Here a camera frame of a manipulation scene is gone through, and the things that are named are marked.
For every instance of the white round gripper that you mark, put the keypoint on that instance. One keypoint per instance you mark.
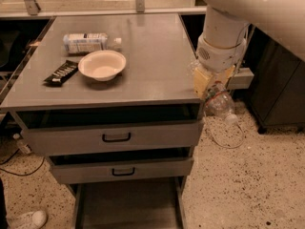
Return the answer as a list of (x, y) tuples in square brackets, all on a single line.
[(220, 58)]

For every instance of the clear plastic water bottle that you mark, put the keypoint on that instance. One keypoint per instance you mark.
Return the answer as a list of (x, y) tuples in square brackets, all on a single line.
[(220, 103)]

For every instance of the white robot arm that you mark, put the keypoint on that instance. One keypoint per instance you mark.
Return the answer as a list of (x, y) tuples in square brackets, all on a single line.
[(223, 39)]

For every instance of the grey middle drawer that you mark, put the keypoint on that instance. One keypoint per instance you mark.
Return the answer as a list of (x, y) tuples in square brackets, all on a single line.
[(113, 166)]

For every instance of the grey drawer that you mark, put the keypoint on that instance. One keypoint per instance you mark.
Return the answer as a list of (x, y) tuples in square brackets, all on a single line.
[(113, 166), (154, 203), (111, 129)]

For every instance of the grey drawer cabinet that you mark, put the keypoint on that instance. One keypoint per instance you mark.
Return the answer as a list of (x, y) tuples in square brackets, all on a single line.
[(158, 53)]

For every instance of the white labelled plastic bottle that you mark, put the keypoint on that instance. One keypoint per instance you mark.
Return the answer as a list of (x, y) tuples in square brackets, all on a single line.
[(76, 43)]

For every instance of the grey bottom drawer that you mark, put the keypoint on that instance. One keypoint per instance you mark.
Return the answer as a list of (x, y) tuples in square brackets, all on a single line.
[(154, 203)]

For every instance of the grey top drawer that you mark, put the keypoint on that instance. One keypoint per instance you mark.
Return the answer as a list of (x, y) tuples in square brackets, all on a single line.
[(111, 129)]

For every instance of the grey metal beam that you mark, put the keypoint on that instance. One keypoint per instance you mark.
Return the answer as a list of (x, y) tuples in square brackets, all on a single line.
[(241, 80)]

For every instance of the dark cabinet at right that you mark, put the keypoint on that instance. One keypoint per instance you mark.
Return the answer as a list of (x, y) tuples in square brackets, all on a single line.
[(277, 93)]

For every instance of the white paper bowl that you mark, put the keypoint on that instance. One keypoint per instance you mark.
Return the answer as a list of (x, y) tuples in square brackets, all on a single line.
[(102, 65)]

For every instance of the black snack bar wrapper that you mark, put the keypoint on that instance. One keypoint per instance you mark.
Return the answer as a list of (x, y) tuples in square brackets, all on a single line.
[(62, 74)]

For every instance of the white plug adapter on floor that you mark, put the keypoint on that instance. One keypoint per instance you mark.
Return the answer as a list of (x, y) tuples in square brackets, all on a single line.
[(22, 145)]

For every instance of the white sneaker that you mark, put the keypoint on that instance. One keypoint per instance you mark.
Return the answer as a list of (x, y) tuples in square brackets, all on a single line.
[(29, 220)]

